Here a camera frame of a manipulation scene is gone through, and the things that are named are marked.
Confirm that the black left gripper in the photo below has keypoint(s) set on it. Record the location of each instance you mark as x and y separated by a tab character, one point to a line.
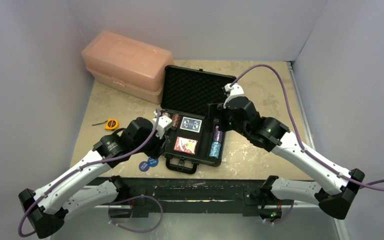
159	144

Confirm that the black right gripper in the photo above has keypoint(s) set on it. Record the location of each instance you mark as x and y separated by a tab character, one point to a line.
218	112

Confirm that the blue small blind button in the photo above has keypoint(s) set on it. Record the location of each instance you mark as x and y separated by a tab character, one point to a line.
153	162

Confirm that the black poker carrying case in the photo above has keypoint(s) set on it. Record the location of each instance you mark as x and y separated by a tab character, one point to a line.
188	92

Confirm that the pink blue 10 chip stack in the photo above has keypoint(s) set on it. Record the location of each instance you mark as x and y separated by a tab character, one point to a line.
176	119

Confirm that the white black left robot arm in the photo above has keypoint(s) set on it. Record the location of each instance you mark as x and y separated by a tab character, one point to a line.
47	208

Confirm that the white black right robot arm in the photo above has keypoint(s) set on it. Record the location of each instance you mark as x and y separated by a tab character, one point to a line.
333	188

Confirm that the purple chip stack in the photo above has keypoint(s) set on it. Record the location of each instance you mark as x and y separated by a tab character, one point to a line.
217	135

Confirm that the blue card deck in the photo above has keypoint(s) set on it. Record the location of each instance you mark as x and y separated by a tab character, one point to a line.
191	124

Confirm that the light blue chip stack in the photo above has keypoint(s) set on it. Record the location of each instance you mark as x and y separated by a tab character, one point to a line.
215	149

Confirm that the red card deck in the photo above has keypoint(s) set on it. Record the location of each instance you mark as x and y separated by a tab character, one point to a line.
185	145

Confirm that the yellow tape measure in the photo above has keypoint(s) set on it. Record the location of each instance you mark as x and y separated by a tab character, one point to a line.
110	124

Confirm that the pink plastic storage box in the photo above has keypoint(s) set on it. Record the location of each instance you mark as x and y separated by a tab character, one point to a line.
130	66

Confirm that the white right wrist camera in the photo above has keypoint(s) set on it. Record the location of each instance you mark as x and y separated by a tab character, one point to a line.
232	92

